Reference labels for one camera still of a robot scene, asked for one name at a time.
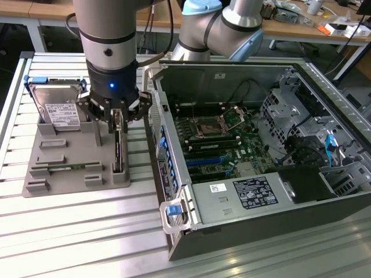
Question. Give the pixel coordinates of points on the grey power supply unit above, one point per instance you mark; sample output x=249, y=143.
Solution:
x=220, y=208

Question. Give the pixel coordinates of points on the blue expansion slot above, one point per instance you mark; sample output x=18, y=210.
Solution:
x=203, y=162

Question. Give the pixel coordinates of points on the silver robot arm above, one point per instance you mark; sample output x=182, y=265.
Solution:
x=107, y=29

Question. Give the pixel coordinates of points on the black plastic shroud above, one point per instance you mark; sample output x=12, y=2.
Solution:
x=304, y=182

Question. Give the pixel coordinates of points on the black cooling fan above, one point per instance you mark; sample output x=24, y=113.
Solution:
x=304, y=150

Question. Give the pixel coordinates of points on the hard disk with blue carrier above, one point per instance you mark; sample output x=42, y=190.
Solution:
x=58, y=107

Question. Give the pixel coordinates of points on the graphics card with fan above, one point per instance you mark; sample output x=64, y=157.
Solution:
x=117, y=150

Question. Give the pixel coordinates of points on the orange and white box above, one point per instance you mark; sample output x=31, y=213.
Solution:
x=330, y=29

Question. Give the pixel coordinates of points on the open grey PC case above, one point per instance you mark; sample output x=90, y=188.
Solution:
x=261, y=231

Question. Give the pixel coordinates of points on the thin locking lever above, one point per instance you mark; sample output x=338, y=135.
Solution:
x=193, y=108

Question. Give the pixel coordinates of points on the grey parts rack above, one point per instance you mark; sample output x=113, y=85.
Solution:
x=72, y=150

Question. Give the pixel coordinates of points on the black expansion slot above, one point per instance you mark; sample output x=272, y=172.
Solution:
x=208, y=175

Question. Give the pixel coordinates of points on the green motherboard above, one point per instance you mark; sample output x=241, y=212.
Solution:
x=249, y=144

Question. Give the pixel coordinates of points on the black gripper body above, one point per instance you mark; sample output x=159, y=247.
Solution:
x=113, y=78

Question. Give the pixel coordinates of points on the white cup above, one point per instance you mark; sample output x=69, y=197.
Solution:
x=314, y=7

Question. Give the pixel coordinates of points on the long wooden desk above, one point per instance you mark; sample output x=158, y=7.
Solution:
x=43, y=11

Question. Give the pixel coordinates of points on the CPU socket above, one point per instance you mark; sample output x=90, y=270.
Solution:
x=208, y=128

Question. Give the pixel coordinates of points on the metal disk bay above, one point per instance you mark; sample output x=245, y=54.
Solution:
x=278, y=107

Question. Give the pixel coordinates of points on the blue case latch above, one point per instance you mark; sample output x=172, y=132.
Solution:
x=171, y=210

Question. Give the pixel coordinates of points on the heap of metal parts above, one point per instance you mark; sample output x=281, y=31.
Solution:
x=292, y=14

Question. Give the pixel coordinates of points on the small white boxes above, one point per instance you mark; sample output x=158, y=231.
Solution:
x=359, y=30

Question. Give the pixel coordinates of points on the black RAM slot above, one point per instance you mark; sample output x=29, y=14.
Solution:
x=203, y=110

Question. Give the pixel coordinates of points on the black monitor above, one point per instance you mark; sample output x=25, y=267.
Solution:
x=363, y=5

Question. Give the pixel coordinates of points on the grey computer case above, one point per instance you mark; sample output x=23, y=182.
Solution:
x=359, y=98

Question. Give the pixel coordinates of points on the green RAM stick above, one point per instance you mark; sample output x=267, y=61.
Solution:
x=72, y=167

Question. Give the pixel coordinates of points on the metal socket cover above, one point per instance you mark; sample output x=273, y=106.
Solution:
x=233, y=118

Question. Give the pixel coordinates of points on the silver chipset heatsink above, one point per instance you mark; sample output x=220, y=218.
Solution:
x=246, y=169

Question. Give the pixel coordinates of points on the black RAM stick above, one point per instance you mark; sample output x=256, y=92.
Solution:
x=214, y=144

